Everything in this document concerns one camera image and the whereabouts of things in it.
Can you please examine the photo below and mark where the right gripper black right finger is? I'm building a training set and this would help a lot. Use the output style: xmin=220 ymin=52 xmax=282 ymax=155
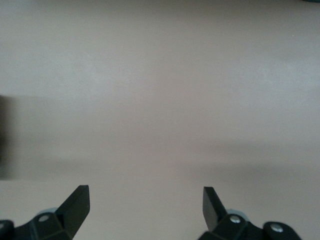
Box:
xmin=197 ymin=186 xmax=302 ymax=240

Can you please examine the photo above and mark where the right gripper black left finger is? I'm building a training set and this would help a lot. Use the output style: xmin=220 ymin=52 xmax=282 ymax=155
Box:
xmin=0 ymin=185 xmax=90 ymax=240

